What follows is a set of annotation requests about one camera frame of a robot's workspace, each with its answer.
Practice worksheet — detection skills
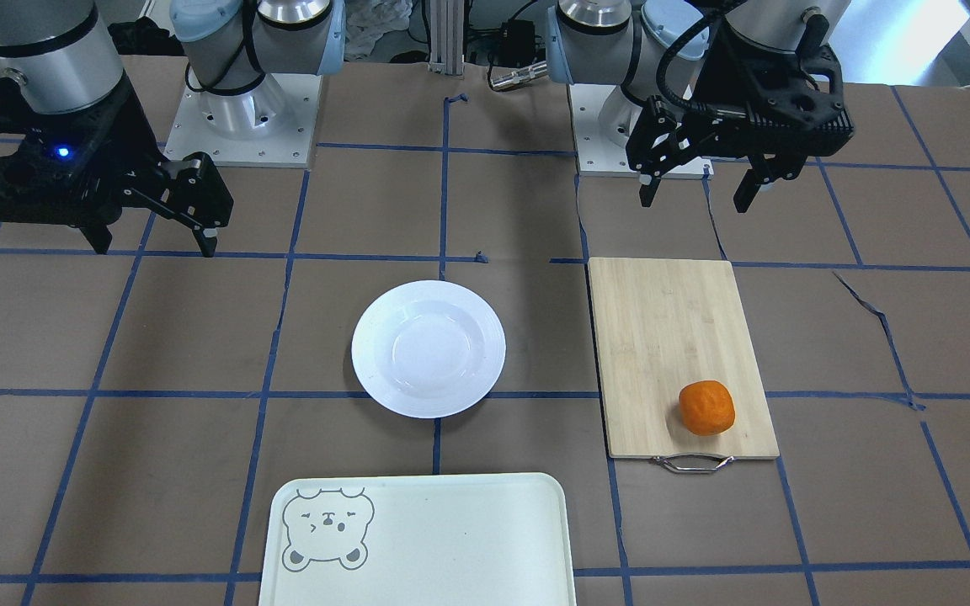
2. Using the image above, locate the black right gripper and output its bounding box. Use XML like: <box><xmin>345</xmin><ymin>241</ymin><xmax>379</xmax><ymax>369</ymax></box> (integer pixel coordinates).
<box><xmin>0</xmin><ymin>74</ymin><xmax>234</xmax><ymax>258</ymax></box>

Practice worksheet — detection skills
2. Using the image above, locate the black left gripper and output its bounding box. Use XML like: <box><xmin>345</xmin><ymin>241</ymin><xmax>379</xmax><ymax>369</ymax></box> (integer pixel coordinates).
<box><xmin>625</xmin><ymin>17</ymin><xmax>855</xmax><ymax>214</ymax></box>

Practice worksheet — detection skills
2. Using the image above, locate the orange mandarin fruit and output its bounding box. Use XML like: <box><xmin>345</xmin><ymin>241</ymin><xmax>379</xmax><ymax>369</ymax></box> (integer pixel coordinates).
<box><xmin>678</xmin><ymin>380</ymin><xmax>738</xmax><ymax>436</ymax></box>

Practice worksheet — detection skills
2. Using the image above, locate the white round plate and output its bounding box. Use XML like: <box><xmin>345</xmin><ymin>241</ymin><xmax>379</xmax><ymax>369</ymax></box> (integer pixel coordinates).
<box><xmin>350</xmin><ymin>280</ymin><xmax>507</xmax><ymax>419</ymax></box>

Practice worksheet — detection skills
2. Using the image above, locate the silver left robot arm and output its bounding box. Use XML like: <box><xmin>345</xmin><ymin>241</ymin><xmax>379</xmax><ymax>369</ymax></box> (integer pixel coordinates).
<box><xmin>546</xmin><ymin>1</ymin><xmax>855</xmax><ymax>212</ymax></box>

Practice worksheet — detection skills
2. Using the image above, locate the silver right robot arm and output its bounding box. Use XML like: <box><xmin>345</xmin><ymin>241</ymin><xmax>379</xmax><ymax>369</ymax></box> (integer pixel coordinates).
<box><xmin>0</xmin><ymin>1</ymin><xmax>347</xmax><ymax>258</ymax></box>

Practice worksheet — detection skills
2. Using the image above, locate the cream tray with bear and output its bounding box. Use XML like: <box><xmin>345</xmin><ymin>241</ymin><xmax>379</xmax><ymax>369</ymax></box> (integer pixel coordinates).
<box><xmin>258</xmin><ymin>472</ymin><xmax>577</xmax><ymax>605</ymax></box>

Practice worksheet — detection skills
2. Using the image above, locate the bamboo cutting board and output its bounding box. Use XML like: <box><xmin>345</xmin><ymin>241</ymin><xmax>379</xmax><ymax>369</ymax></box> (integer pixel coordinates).
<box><xmin>588</xmin><ymin>257</ymin><xmax>779</xmax><ymax>460</ymax></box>

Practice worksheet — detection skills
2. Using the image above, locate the silver metal connector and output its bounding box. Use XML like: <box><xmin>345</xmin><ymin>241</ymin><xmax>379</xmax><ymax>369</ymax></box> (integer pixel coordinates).
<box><xmin>486</xmin><ymin>61</ymin><xmax>549</xmax><ymax>93</ymax></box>

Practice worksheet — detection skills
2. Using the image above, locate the black power adapter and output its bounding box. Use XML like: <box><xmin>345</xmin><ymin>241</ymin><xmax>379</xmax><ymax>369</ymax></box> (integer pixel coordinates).
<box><xmin>498</xmin><ymin>19</ymin><xmax>536</xmax><ymax>66</ymax></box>

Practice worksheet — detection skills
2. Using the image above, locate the white crumpled cloth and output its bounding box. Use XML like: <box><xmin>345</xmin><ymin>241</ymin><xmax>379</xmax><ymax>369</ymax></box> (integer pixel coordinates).
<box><xmin>345</xmin><ymin>1</ymin><xmax>414</xmax><ymax>61</ymax></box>

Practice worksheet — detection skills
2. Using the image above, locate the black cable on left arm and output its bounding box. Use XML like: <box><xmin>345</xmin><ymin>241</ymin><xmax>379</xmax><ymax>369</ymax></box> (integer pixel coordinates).
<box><xmin>655</xmin><ymin>0</ymin><xmax>759</xmax><ymax>114</ymax></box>

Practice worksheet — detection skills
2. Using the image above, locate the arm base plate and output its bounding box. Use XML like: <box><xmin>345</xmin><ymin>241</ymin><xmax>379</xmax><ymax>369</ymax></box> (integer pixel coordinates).
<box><xmin>568</xmin><ymin>82</ymin><xmax>714</xmax><ymax>180</ymax></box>
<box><xmin>164</xmin><ymin>74</ymin><xmax>326</xmax><ymax>169</ymax></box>

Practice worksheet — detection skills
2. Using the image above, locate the aluminium frame post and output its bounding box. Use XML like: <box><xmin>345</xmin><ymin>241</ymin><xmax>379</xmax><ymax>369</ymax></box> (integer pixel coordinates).
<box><xmin>428</xmin><ymin>0</ymin><xmax>466</xmax><ymax>79</ymax></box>

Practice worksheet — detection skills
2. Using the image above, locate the metal cutting board handle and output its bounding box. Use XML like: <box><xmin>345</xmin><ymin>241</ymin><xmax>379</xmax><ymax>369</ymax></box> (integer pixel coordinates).
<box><xmin>650</xmin><ymin>454</ymin><xmax>736</xmax><ymax>476</ymax></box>

